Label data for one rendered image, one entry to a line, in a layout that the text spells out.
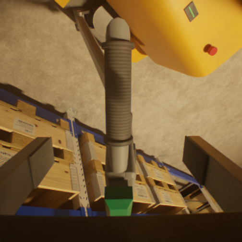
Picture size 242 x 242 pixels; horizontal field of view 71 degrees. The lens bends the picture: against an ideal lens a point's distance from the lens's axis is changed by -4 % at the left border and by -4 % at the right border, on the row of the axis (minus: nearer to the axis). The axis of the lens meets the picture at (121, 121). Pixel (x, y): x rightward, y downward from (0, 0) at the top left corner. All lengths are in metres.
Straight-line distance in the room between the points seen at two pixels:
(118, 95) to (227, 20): 0.75
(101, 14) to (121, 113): 0.93
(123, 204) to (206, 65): 0.81
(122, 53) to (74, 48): 1.40
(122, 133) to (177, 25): 0.60
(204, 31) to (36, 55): 1.25
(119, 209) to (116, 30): 0.22
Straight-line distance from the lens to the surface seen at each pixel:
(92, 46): 0.69
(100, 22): 1.11
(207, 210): 4.99
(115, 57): 0.21
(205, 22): 0.83
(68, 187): 1.23
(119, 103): 0.21
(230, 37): 0.96
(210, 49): 0.87
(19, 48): 1.63
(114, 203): 0.25
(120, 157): 0.24
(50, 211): 1.17
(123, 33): 0.22
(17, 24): 1.57
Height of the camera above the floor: 1.50
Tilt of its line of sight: 43 degrees down
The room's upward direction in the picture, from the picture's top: 156 degrees clockwise
